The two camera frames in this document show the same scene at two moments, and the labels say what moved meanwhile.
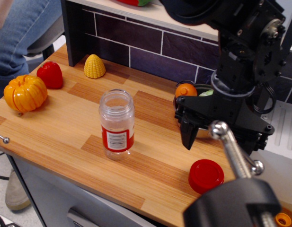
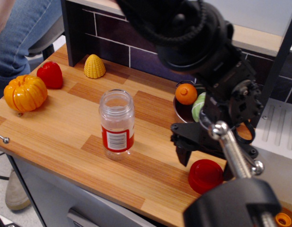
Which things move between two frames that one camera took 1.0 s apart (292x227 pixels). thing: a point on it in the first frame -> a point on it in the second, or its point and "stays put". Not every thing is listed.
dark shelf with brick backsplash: x=149 y=38 stays put
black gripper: x=248 y=126 -> x=197 y=136
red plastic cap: x=205 y=174 stays put
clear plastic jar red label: x=117 y=117 stays put
